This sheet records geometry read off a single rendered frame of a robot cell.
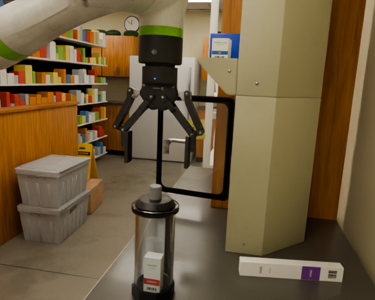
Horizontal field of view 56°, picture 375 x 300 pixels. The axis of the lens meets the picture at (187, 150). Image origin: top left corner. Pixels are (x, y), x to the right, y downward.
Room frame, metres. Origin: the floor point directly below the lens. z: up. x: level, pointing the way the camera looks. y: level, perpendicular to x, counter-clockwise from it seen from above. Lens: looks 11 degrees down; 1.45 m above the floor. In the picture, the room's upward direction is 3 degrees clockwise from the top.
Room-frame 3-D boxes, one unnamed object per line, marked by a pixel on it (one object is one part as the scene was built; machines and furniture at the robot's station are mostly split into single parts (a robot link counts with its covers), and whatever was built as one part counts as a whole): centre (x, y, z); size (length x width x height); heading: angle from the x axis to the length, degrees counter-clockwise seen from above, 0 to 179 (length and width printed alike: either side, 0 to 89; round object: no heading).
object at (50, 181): (3.08, 1.19, 0.49); 0.60 x 0.42 x 0.33; 170
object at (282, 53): (1.12, -0.28, 1.33); 0.32 x 0.25 x 0.77; 170
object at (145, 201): (0.76, 0.07, 1.18); 0.09 x 0.09 x 0.07
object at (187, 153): (0.75, 0.00, 1.29); 0.03 x 0.01 x 0.07; 170
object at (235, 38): (1.24, -0.12, 1.56); 0.10 x 0.10 x 0.09; 80
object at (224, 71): (1.15, -0.10, 1.46); 0.32 x 0.12 x 0.10; 170
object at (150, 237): (0.76, 0.07, 1.06); 0.11 x 0.11 x 0.21
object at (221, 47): (1.09, -0.09, 1.54); 0.05 x 0.05 x 0.06; 74
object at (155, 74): (0.76, 0.07, 1.43); 0.08 x 0.07 x 0.09; 80
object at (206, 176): (1.34, -0.02, 1.19); 0.30 x 0.01 x 0.40; 72
